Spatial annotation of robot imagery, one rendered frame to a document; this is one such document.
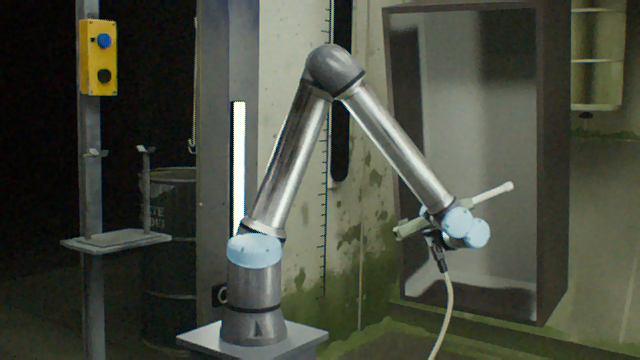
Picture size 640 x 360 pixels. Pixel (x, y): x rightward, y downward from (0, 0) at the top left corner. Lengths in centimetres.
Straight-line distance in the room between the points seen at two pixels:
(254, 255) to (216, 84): 108
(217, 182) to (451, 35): 112
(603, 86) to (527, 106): 83
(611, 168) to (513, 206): 101
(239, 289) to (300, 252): 132
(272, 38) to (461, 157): 94
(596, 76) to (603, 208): 68
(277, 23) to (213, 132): 54
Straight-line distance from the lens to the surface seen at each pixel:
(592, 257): 371
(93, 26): 254
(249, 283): 189
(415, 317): 389
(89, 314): 272
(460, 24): 291
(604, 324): 358
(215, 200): 283
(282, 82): 299
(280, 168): 203
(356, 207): 353
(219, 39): 279
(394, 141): 194
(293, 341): 196
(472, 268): 319
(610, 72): 365
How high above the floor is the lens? 132
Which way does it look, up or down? 7 degrees down
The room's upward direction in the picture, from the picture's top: 1 degrees clockwise
